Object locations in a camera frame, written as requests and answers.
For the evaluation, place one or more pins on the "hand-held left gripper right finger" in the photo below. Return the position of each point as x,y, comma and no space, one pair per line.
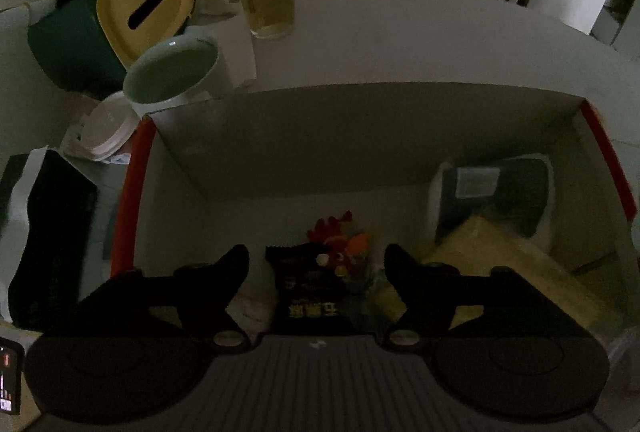
397,262

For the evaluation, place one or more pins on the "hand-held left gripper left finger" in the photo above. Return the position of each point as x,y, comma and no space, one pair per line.
239,262

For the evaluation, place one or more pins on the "red orange plush toy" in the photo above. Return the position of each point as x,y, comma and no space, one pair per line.
340,252

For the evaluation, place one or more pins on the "black snack packet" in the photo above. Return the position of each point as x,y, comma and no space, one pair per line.
305,292

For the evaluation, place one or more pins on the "white cardboard box red edges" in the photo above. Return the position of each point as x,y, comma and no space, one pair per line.
300,151

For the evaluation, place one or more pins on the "dark green white bag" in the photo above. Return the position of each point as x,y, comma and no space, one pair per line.
520,192

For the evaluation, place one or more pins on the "yellow packet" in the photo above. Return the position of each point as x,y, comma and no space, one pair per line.
500,252

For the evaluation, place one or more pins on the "black white tissue pack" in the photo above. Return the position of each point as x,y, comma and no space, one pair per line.
50,237

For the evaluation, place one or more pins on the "white cup green inside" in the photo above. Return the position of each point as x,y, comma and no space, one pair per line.
170,71

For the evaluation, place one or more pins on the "black device with screen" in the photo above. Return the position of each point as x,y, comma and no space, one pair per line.
9,377

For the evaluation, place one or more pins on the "green tissue box yellow lid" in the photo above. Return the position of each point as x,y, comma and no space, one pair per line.
75,41

